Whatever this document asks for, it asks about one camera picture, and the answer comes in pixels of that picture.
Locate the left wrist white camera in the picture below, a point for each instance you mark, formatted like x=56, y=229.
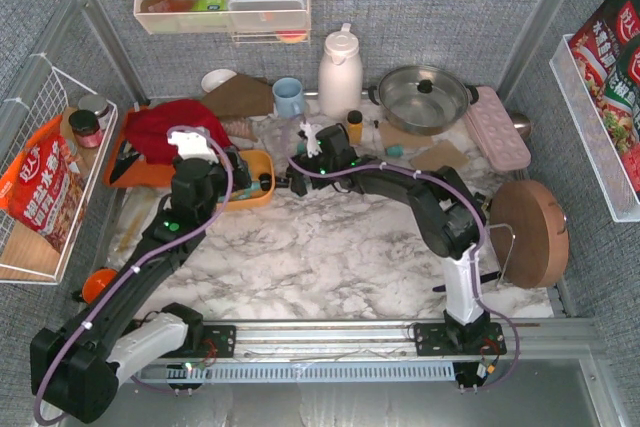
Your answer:
x=192, y=144

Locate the silver lid jar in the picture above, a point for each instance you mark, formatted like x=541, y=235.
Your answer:
x=96, y=104

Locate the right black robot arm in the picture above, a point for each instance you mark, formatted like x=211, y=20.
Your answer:
x=449, y=219

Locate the striped pink cloth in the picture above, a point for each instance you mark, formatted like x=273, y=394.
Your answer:
x=240, y=128

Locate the pink egg tray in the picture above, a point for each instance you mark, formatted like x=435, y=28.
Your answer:
x=491, y=128

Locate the orange plastic tray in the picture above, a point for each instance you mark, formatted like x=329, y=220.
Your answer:
x=140, y=173

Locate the brown cork coaster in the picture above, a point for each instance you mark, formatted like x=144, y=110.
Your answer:
x=391, y=136
x=442, y=154

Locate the white wire rack left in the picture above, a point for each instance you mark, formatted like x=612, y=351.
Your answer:
x=26, y=257

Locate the red cloth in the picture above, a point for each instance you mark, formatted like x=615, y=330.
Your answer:
x=146, y=130

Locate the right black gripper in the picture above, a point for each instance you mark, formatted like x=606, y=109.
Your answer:
x=299, y=180

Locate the purple handled knife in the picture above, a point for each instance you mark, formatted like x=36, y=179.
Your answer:
x=484, y=278

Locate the white thermos jug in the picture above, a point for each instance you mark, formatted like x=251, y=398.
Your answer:
x=340, y=76

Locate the black coffee capsule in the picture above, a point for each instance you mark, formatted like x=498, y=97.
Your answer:
x=266, y=182

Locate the light blue mug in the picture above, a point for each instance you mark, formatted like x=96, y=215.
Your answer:
x=288, y=97

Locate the clear plastic food containers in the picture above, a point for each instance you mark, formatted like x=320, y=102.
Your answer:
x=267, y=15

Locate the orange plastic storage basket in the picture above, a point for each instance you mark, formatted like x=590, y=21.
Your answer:
x=259, y=163

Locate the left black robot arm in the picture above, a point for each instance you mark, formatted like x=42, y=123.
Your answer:
x=80, y=367

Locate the white small bowl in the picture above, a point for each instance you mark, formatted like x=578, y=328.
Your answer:
x=215, y=78

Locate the stainless steel pot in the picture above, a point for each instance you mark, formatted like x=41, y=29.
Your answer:
x=422, y=100

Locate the orange plastic cup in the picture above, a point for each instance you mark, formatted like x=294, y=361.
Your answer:
x=94, y=285

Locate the dark lid glass jar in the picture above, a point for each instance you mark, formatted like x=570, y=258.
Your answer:
x=86, y=129

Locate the red snack bag left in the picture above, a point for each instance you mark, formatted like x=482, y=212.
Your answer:
x=40, y=190

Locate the round wooden board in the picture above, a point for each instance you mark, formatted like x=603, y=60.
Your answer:
x=529, y=234

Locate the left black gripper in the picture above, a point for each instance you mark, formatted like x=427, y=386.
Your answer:
x=240, y=172

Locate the small orange juice bottle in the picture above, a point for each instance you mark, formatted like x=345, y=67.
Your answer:
x=354, y=126

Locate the red seasoning bag right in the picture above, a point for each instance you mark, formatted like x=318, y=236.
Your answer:
x=596, y=47

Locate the white wire basket right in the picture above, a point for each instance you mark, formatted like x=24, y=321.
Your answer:
x=613, y=181

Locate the black kitchen knife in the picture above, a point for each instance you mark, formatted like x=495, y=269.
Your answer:
x=122, y=165

